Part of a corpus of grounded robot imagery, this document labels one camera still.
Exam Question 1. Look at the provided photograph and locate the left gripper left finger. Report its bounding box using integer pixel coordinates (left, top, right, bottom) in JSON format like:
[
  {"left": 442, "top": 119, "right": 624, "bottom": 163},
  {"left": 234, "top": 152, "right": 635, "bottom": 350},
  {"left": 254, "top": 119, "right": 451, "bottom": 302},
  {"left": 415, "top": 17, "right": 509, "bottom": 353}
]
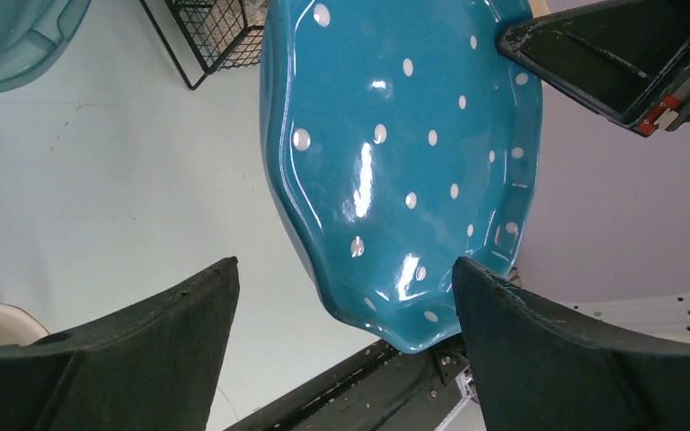
[{"left": 0, "top": 257, "right": 240, "bottom": 430}]

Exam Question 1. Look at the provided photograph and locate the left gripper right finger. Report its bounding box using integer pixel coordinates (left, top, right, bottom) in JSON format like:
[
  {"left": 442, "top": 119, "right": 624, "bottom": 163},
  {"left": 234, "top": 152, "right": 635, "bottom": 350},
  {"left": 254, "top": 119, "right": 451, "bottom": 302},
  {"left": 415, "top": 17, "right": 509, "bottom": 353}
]
[{"left": 452, "top": 257, "right": 690, "bottom": 430}]

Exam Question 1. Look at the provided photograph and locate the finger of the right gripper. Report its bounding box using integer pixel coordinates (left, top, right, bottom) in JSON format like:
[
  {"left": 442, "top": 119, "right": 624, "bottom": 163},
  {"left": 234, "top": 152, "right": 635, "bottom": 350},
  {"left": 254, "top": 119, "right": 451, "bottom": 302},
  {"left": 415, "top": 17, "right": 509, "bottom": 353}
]
[{"left": 497, "top": 0, "right": 690, "bottom": 137}]

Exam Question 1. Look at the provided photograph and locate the blue polka dot plate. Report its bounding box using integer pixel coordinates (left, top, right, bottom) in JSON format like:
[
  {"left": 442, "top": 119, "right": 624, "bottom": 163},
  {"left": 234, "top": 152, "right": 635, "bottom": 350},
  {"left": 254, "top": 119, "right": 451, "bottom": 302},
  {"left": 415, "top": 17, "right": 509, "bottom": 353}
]
[{"left": 260, "top": 1, "right": 543, "bottom": 354}]

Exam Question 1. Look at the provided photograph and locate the teal plastic tub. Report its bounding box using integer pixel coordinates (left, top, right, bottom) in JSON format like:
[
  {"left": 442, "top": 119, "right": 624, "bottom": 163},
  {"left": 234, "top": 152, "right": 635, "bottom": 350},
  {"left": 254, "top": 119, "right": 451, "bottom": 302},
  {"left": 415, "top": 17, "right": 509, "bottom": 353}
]
[{"left": 0, "top": 0, "right": 91, "bottom": 92}]

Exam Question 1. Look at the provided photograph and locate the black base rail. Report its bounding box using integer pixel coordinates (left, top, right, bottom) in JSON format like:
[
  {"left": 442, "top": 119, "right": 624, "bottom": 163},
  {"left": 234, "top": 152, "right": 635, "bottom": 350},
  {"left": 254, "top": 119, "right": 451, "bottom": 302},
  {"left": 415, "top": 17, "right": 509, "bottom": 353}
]
[{"left": 231, "top": 335, "right": 470, "bottom": 430}]

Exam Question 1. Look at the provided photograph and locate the black wire rack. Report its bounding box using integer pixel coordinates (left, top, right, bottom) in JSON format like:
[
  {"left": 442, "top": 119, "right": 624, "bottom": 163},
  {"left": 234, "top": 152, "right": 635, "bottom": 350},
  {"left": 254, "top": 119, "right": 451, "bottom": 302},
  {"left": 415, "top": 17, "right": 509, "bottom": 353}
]
[{"left": 140, "top": 0, "right": 270, "bottom": 91}]

